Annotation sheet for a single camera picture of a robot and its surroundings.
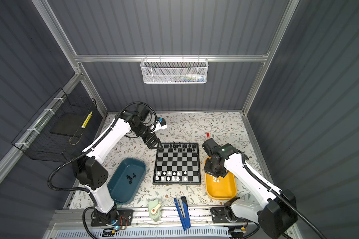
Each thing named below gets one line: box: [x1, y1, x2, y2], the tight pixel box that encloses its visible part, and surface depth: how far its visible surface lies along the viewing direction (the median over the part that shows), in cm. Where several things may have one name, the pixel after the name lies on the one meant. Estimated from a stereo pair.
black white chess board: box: [152, 142, 202, 186], surface depth 92 cm
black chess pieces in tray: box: [126, 173, 137, 185], surface depth 88 cm
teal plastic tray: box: [107, 157, 147, 205], surface depth 88 cm
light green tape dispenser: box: [148, 198, 163, 223], surface depth 72 cm
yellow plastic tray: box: [204, 171, 237, 200], surface depth 86 cm
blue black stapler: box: [174, 196, 191, 232], surface depth 75 cm
